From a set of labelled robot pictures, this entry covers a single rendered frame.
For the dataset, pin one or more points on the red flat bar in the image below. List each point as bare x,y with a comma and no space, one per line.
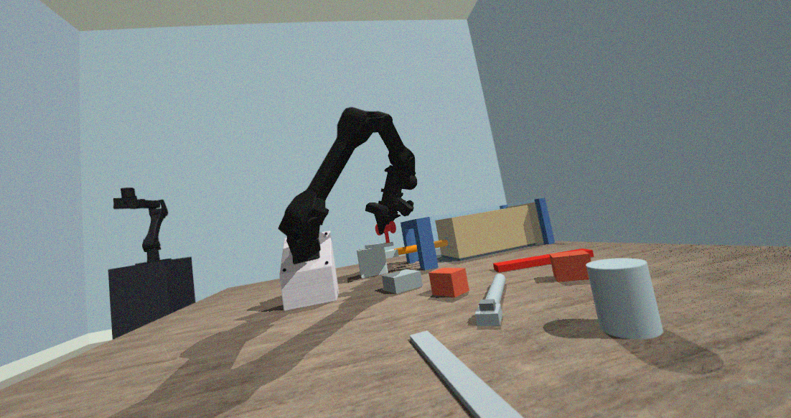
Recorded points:
528,262

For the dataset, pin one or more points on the orange rectangular block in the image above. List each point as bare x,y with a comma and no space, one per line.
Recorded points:
570,266
450,282

